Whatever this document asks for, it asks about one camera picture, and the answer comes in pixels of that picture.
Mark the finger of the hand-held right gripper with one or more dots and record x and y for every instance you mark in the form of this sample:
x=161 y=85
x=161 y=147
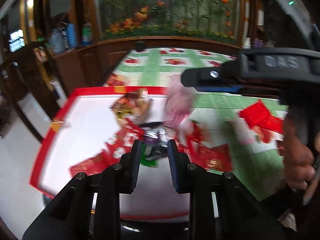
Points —
x=215 y=88

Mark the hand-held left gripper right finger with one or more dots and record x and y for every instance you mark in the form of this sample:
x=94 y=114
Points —
x=173 y=170

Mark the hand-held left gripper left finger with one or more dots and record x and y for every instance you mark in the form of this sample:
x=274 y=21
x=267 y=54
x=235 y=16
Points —
x=135 y=162

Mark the green snack packet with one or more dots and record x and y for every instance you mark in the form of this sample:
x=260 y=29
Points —
x=148 y=162

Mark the red white-flower snack packet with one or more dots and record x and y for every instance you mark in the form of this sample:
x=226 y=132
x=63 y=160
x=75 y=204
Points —
x=125 y=140

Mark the purple black snack packet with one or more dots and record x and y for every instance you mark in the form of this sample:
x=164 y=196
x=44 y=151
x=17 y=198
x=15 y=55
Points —
x=155 y=136

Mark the pink striped snack packet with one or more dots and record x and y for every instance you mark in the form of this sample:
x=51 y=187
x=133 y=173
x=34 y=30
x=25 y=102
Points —
x=178 y=102

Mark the red gold-print snack packet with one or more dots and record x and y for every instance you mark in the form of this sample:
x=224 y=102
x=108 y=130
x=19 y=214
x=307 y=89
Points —
x=90 y=166

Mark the brown orange snack packet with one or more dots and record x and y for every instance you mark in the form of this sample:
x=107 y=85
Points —
x=132 y=105

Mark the red-rimmed white tray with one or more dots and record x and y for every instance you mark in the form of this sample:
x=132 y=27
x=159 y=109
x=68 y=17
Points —
x=82 y=130

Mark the person's right hand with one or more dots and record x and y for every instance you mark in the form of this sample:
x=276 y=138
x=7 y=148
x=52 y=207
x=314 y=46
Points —
x=296 y=160

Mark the purple bottle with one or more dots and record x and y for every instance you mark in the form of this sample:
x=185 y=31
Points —
x=261 y=43
x=256 y=43

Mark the large red snack packet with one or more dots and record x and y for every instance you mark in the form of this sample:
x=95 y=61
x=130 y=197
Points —
x=215 y=157

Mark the plain red snack packet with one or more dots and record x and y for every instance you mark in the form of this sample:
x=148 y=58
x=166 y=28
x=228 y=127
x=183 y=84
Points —
x=257 y=116

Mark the white rolled paper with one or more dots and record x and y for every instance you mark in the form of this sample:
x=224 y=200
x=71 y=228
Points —
x=247 y=12

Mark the small black box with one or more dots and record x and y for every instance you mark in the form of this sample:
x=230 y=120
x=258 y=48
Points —
x=140 y=46

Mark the wooden shelf unit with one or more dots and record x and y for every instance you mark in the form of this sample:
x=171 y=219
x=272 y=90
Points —
x=32 y=80

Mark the green bottle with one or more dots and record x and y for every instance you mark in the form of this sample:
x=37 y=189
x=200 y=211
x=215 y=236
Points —
x=87 y=33

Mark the blue bottle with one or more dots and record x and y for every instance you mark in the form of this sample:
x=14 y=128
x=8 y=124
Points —
x=71 y=35

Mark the grey bottle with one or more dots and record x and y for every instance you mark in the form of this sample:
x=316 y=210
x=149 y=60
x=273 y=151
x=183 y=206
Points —
x=56 y=41

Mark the lit small display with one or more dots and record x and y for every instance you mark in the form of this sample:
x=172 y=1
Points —
x=16 y=40

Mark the floral wall poster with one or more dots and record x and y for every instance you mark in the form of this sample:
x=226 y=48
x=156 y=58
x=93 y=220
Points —
x=170 y=10

